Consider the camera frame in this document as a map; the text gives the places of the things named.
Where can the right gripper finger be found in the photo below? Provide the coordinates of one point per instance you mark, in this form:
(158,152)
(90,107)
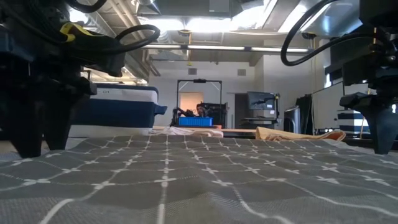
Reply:
(384,124)

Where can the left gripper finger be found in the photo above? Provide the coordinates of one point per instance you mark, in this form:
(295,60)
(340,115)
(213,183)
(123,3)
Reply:
(26,130)
(59,124)

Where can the orange towel with white grid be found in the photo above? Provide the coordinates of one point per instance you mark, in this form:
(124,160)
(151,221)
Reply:
(289,135)

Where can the grey plaid towel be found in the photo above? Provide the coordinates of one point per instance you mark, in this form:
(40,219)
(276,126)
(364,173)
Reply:
(199,174)

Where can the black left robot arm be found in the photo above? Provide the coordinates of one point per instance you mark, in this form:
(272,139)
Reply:
(28,25)

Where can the navy white striped bin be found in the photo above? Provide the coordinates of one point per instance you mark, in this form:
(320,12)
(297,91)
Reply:
(351,121)

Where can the white partition panel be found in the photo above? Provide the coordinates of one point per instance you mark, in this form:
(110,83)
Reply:
(328,105)

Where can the navy fabric storage bin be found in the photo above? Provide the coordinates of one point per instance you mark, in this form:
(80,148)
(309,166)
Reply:
(124,112)

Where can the black tall panel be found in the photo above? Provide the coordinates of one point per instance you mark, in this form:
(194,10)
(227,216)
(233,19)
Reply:
(306,113)

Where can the distant black robot arms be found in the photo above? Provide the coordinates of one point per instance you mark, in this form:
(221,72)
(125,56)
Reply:
(185,112)

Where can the blue plastic tote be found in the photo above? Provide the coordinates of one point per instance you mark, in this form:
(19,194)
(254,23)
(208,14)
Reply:
(196,121)

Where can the person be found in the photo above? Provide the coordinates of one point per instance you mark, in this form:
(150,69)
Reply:
(203,109)

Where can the round yellow-ringed ceiling fixture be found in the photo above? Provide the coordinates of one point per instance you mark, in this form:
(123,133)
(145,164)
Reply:
(185,31)

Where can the black computer monitor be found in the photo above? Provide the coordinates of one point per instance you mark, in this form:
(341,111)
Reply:
(219,113)

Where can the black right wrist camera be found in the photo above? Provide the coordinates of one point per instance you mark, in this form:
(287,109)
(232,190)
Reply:
(356,73)

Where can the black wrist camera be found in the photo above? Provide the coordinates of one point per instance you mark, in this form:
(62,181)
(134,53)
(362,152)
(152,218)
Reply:
(102,56)
(356,73)

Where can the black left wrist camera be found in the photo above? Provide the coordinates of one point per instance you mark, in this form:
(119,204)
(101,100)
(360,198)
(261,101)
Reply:
(102,56)

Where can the dark wall monitor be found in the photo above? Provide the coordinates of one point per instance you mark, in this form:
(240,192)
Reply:
(261,100)

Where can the grey wall vent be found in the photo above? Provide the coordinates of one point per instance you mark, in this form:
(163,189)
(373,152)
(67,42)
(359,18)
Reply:
(192,71)
(242,72)

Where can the black metal gantry frame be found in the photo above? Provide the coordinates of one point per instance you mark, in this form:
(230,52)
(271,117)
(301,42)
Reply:
(199,80)

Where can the linear ceiling light rail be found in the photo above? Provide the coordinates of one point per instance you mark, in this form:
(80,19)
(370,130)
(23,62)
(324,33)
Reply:
(217,47)

